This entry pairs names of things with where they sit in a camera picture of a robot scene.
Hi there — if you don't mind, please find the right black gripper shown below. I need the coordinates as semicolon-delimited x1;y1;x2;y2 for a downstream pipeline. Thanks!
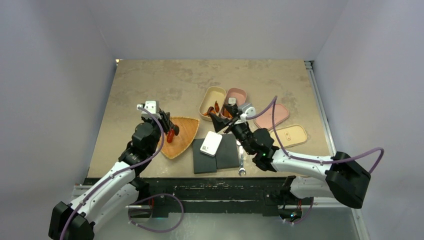
209;103;255;155

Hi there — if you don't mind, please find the red brown sausage piece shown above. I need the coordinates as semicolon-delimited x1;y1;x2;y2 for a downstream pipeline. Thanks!
214;101;220;113

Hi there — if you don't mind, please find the sushi roll with seaweed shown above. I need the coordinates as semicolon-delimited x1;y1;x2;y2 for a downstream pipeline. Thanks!
228;97;237;105

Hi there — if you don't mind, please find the pink lunch box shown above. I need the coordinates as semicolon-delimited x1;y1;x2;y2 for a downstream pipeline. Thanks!
220;87;247;119

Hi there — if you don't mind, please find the pink lunch box lid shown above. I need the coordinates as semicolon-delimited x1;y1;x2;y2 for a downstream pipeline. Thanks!
253;103;290;130

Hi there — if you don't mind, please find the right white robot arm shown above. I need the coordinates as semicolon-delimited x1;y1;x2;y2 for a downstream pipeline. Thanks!
208;103;371;209

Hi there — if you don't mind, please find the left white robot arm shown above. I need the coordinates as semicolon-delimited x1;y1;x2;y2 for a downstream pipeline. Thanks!
48;105;179;240

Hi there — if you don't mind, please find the cream lunch box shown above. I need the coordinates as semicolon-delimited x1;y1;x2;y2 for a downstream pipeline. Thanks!
198;86;227;122

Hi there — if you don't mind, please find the cream lunch box lid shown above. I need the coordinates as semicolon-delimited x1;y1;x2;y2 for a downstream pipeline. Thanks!
269;124;308;149

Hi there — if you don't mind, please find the woven bamboo basket tray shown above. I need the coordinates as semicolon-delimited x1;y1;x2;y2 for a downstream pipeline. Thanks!
160;116;200;160

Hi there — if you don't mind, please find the white power bank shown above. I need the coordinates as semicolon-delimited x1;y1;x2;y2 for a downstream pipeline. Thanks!
199;131;223;157

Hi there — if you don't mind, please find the right black foam block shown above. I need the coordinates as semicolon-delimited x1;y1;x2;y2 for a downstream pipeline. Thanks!
215;134;239;170

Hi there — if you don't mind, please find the black foam block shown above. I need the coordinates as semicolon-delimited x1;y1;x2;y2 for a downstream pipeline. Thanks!
215;134;239;170
191;138;217;174

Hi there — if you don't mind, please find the left black foam block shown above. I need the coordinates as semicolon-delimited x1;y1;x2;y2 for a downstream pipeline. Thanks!
191;138;217;174

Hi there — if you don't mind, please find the silver open-end wrench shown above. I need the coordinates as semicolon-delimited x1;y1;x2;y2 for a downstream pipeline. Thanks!
236;140;246;177

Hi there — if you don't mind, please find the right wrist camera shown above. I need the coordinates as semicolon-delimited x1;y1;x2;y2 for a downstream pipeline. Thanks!
237;102;257;122

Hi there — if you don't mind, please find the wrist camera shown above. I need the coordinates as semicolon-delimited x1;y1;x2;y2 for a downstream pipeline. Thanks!
136;100;161;119
237;102;257;122

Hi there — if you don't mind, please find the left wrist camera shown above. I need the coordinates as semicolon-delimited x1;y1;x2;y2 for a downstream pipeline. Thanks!
136;100;161;119

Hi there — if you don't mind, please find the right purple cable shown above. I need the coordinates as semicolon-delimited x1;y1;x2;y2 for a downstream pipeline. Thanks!
246;96;385;175

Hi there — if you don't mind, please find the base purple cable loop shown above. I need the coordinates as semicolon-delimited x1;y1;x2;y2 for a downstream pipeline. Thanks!
127;193;184;233

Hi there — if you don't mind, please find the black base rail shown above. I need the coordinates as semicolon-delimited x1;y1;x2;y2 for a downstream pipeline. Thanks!
82;177;316;220

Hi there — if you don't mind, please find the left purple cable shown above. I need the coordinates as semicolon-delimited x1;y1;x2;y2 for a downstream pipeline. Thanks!
61;106;166;240

